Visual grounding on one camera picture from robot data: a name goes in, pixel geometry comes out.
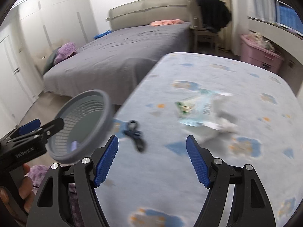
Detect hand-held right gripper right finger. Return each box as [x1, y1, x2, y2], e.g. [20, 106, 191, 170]
[186, 135, 277, 227]

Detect person's left hand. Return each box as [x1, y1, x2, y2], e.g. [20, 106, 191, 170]
[0, 164, 36, 218]

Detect green and white packet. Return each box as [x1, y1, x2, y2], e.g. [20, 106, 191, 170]
[175, 90, 233, 126]

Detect purple fuzzy blanket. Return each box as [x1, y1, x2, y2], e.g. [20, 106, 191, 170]
[53, 42, 77, 65]

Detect bed with grey sheet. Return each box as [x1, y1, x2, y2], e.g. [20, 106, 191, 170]
[43, 22, 192, 106]

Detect beige chair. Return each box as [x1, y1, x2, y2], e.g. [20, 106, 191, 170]
[191, 0, 224, 51]

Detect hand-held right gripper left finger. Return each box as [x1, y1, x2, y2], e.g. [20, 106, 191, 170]
[26, 135, 119, 227]

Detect dark grey cushion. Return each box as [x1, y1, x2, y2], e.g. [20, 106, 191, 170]
[43, 50, 59, 75]

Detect black jacket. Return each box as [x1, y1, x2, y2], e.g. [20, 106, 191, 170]
[196, 0, 231, 33]

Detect pile of clothes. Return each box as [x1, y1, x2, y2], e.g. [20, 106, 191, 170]
[247, 31, 276, 52]

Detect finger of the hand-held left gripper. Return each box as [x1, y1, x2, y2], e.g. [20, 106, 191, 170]
[16, 119, 41, 138]
[13, 118, 65, 143]

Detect blue cloth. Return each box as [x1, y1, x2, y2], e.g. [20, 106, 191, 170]
[94, 30, 112, 39]

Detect pink cloth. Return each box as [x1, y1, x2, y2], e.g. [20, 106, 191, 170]
[150, 19, 184, 27]

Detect beige bed headboard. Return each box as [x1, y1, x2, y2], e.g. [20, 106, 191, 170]
[106, 0, 193, 31]

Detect white wardrobe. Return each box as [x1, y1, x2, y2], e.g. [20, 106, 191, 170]
[0, 0, 97, 123]

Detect grey perforated plastic basket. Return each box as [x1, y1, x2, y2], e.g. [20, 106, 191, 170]
[46, 90, 115, 163]

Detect black clip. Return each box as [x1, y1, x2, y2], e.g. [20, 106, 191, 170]
[124, 120, 146, 152]

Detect window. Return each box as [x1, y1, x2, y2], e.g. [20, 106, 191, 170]
[272, 0, 303, 37]

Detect pink storage bin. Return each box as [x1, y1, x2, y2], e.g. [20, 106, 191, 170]
[240, 34, 284, 74]

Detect light blue printed blanket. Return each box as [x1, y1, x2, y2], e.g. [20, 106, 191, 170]
[95, 52, 299, 227]

